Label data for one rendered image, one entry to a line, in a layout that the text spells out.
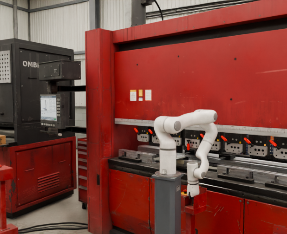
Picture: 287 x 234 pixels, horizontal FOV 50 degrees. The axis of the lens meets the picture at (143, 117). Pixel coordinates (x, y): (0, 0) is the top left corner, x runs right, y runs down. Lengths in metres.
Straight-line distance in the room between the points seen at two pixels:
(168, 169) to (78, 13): 7.72
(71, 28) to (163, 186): 7.83
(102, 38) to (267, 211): 2.30
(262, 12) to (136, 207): 2.16
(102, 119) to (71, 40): 6.35
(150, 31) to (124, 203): 1.82
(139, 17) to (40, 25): 7.34
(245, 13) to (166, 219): 1.69
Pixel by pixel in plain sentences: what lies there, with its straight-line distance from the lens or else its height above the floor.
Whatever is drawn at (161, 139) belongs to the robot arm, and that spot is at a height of 1.26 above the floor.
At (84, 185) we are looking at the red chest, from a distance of 4.33.
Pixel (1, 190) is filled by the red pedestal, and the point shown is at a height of 0.56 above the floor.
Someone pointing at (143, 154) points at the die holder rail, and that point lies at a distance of 3.26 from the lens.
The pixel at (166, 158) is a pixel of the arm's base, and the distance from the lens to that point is 2.20.
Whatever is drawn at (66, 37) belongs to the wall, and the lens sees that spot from 9.68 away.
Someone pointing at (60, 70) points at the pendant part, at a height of 1.84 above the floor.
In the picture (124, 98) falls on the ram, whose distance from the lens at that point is 3.37.
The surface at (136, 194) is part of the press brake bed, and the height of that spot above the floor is 0.56.
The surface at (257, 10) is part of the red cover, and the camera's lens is 2.64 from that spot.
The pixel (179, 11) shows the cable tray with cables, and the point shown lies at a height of 3.60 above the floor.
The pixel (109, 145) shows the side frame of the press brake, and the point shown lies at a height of 1.02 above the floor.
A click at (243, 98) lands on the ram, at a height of 1.55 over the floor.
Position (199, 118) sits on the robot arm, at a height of 1.40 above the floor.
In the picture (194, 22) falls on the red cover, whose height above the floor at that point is 2.22.
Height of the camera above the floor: 1.57
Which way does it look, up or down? 4 degrees down
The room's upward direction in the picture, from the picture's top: straight up
